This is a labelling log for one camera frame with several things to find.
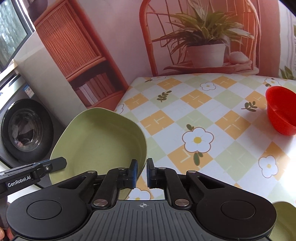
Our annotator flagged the red plastic bowl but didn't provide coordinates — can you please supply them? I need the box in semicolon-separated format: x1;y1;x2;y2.
265;86;295;136

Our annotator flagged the grey front-load washing machine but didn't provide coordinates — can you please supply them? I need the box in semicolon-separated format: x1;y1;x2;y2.
1;72;65;168

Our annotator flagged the floral checkered tablecloth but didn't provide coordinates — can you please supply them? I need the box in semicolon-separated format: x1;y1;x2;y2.
116;74;295;204

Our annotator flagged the printed room backdrop cloth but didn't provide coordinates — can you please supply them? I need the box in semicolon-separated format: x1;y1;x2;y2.
27;1;295;109

